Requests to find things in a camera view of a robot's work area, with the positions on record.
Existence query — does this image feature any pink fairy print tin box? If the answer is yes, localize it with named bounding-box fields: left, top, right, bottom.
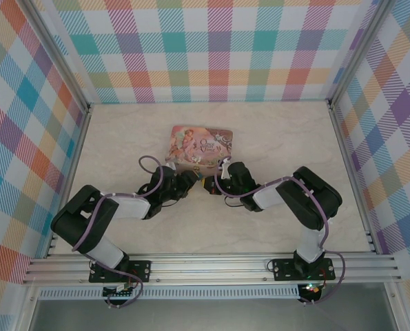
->
left=165, top=125, right=234, bottom=177

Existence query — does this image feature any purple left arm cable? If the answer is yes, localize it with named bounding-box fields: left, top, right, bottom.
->
left=71, top=155, right=173, bottom=308

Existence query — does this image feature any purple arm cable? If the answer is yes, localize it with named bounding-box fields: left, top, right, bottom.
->
left=71, top=155, right=173, bottom=308
left=214, top=161, right=347, bottom=306

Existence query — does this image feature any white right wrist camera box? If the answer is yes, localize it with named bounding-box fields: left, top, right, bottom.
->
left=219, top=156, right=234, bottom=179

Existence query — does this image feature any aluminium mounting rail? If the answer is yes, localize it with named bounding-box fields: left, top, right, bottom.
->
left=21, top=252, right=402, bottom=285

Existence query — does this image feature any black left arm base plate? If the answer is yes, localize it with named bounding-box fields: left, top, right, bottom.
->
left=88, top=259, right=152, bottom=285

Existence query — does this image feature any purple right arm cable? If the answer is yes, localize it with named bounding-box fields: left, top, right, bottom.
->
left=214, top=161, right=347, bottom=306

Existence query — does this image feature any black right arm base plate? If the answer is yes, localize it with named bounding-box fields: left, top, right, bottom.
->
left=271, top=257, right=335, bottom=282

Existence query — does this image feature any white slotted cable duct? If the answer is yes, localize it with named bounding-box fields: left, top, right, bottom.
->
left=38, top=288, right=300, bottom=301

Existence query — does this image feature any aluminium side rail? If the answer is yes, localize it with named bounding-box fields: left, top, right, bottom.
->
left=327, top=99, right=380, bottom=254

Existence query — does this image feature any aluminium frame post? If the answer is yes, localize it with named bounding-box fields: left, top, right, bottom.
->
left=24, top=0, right=92, bottom=110
left=327, top=0, right=389, bottom=106

